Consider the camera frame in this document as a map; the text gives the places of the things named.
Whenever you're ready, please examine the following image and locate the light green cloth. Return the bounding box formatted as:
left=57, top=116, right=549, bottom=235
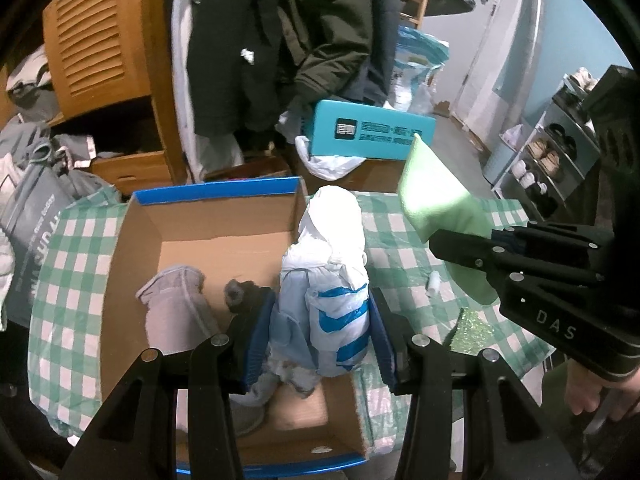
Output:
left=397, top=133, right=501, bottom=306

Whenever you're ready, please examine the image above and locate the green glitter sponge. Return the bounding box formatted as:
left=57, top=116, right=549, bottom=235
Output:
left=444, top=309, right=495, bottom=356

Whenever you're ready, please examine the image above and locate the black sock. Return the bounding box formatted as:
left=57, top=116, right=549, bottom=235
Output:
left=224, top=280, right=276, bottom=362

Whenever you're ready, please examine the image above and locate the white blue striped bag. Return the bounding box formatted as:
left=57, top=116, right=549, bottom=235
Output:
left=268, top=185, right=370, bottom=398

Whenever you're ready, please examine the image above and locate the person right hand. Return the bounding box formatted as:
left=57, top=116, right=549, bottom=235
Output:
left=564, top=360, right=640, bottom=422

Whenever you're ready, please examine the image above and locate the small white crumpled paper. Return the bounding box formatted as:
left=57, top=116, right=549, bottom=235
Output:
left=425, top=271, right=442, bottom=297

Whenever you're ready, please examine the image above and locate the grey shoe rack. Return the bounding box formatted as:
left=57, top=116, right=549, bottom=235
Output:
left=492, top=67, right=600, bottom=222

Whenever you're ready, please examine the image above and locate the teal shoe box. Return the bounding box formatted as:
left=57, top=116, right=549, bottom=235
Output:
left=304, top=100, right=436, bottom=160

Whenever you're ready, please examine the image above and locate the green checkered tablecloth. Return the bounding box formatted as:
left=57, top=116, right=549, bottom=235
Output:
left=27, top=186, right=557, bottom=456

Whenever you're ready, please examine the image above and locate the blue white plastic bag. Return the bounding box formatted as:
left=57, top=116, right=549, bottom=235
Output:
left=388, top=25, right=449, bottom=116

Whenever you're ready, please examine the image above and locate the olive hanging jacket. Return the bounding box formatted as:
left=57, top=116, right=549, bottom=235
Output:
left=279, top=0, right=374, bottom=110

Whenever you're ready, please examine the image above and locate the dark hanging jacket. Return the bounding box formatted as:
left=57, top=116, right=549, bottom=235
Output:
left=186, top=0, right=293, bottom=144

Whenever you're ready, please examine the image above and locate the wooden louvered cabinet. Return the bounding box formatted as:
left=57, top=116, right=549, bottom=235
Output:
left=1, top=0, right=188, bottom=195

